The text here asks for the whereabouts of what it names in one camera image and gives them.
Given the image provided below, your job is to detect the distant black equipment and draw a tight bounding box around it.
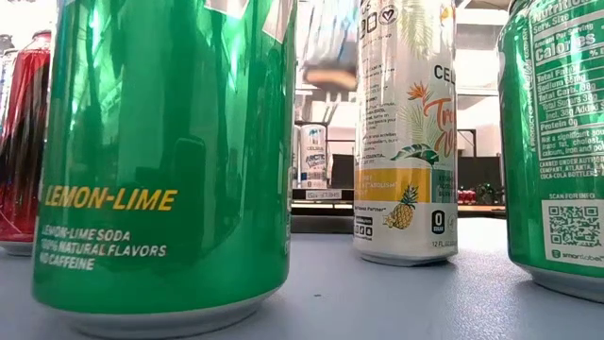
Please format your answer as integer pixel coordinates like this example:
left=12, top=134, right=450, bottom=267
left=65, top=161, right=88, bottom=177
left=476, top=182, right=506, bottom=207

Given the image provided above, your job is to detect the white Celsius tropical can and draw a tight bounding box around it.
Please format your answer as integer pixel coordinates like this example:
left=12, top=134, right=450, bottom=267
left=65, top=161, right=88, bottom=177
left=352, top=0, right=460, bottom=268

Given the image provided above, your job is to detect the green Sprite can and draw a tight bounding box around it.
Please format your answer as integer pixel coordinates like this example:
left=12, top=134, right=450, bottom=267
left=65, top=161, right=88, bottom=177
left=495, top=0, right=604, bottom=304
left=30, top=0, right=298, bottom=340

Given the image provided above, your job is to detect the wooden shelf with black rails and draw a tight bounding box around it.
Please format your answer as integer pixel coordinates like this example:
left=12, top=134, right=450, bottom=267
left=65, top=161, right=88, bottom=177
left=290, top=120, right=359, bottom=235

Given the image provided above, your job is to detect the blue silver Red Bull can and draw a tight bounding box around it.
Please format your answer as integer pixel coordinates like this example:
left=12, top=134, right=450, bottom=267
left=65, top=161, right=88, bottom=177
left=0, top=46, right=20, bottom=138

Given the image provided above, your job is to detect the black metal table frame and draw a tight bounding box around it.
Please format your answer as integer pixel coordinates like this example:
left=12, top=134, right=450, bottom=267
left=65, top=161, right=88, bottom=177
left=456, top=127, right=507, bottom=219

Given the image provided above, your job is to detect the red Coca-Cola can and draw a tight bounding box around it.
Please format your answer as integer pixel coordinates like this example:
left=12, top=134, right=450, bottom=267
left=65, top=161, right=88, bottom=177
left=0, top=29, right=53, bottom=257

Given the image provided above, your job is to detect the blue table mat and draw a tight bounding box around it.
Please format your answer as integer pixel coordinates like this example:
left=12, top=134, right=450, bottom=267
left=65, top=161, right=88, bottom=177
left=0, top=216, right=604, bottom=340

